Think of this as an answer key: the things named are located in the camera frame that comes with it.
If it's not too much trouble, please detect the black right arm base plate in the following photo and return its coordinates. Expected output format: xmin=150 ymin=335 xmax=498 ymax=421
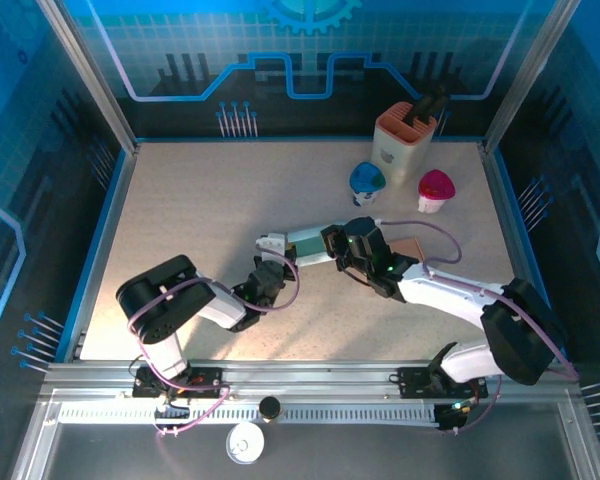
xmin=397 ymin=366 xmax=489 ymax=400

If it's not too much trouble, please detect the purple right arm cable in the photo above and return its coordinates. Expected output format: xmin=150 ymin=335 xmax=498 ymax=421
xmin=377 ymin=218 xmax=580 ymax=436

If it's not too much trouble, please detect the white round cap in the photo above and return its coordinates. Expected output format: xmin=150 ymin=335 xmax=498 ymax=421
xmin=225 ymin=422 xmax=266 ymax=465

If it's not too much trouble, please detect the aluminium frame post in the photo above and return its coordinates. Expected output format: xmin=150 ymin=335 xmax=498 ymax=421
xmin=482 ymin=0 xmax=581 ymax=154
xmin=34 ymin=0 xmax=141 ymax=154

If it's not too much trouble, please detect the black knife handle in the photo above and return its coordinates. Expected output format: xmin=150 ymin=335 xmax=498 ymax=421
xmin=403 ymin=84 xmax=451 ymax=126

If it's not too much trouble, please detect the beige knife block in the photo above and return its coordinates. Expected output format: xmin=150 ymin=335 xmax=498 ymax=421
xmin=370 ymin=101 xmax=437 ymax=187

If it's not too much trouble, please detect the white slotted cable duct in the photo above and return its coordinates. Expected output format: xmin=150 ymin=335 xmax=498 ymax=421
xmin=58 ymin=405 xmax=441 ymax=427

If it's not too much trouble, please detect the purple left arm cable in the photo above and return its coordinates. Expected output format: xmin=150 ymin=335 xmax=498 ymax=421
xmin=126 ymin=247 xmax=301 ymax=439

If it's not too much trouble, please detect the pink yogurt cup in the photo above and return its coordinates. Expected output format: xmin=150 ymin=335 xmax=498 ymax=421
xmin=417 ymin=168 xmax=456 ymax=215

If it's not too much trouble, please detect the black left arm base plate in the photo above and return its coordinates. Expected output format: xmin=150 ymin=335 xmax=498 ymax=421
xmin=132 ymin=364 xmax=225 ymax=400

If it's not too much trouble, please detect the light blue paper box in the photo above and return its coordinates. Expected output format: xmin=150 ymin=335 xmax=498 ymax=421
xmin=284 ymin=224 xmax=339 ymax=269

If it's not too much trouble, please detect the black round knob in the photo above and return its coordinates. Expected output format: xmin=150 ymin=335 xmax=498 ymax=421
xmin=258 ymin=396 xmax=283 ymax=425

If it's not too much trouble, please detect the blue yogurt cup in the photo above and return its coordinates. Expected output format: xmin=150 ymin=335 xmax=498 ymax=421
xmin=348 ymin=161 xmax=387 ymax=207

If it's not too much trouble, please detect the aluminium frame rail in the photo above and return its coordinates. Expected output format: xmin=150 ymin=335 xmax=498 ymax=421
xmin=42 ymin=357 xmax=581 ymax=401

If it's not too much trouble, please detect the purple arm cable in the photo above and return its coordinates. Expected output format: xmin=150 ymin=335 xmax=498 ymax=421
xmin=126 ymin=247 xmax=301 ymax=439
xmin=377 ymin=218 xmax=580 ymax=436

